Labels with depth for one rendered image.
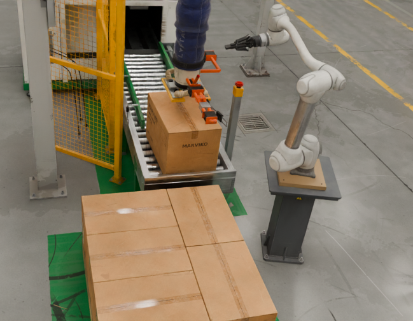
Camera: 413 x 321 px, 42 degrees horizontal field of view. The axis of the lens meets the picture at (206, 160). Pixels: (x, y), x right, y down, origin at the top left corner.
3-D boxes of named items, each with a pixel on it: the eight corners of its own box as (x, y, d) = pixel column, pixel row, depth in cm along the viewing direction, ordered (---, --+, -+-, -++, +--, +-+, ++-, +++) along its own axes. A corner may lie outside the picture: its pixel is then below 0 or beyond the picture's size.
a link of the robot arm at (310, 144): (319, 165, 380) (328, 140, 367) (301, 172, 370) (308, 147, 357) (304, 153, 390) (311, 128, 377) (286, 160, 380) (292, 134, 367)
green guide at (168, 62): (158, 48, 584) (158, 41, 579) (167, 48, 587) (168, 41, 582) (194, 126, 460) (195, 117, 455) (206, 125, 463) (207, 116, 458)
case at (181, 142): (145, 135, 441) (147, 92, 418) (191, 131, 454) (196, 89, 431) (165, 179, 396) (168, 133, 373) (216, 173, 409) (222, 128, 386)
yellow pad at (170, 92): (161, 79, 403) (161, 74, 400) (174, 79, 406) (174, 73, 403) (171, 102, 376) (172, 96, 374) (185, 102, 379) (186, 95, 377)
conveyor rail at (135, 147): (105, 62, 577) (105, 45, 566) (110, 62, 578) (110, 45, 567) (142, 197, 398) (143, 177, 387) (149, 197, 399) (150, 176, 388)
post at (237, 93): (218, 183, 490) (233, 85, 433) (225, 183, 491) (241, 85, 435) (220, 188, 484) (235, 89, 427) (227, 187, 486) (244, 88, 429)
